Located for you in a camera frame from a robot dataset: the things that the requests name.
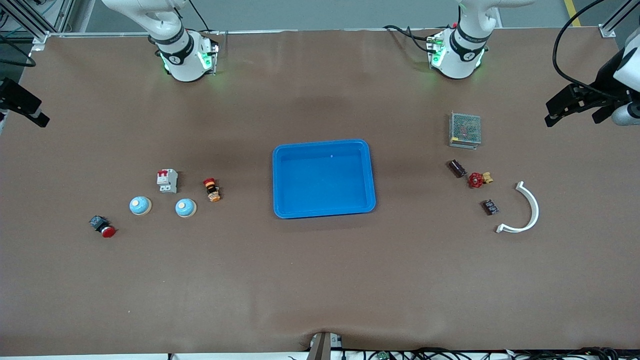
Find blue dome bell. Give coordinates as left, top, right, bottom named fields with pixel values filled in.
left=175, top=198, right=198, bottom=219
left=129, top=196, right=152, bottom=217

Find metal mesh power supply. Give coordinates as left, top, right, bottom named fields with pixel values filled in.
left=448, top=111, right=483, bottom=150

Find red mushroom button blue base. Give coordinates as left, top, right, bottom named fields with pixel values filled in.
left=89, top=215, right=118, bottom=239

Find red button orange body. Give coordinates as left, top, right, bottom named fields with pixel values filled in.
left=202, top=178, right=222, bottom=203

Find blue plastic tray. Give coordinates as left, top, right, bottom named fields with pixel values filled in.
left=272, top=139, right=377, bottom=220

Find brown table mat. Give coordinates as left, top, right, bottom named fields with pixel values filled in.
left=0, top=27, right=640, bottom=357

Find aluminium frame post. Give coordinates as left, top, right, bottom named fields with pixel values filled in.
left=0, top=0, right=76, bottom=53
left=599, top=0, right=640, bottom=38

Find white curved plastic bracket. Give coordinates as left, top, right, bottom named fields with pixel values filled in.
left=495, top=181, right=540, bottom=234

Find white circuit breaker red switch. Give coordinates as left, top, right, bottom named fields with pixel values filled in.
left=156, top=169, right=179, bottom=195

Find black base cables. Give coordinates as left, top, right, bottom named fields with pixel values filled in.
left=384, top=24, right=436, bottom=53

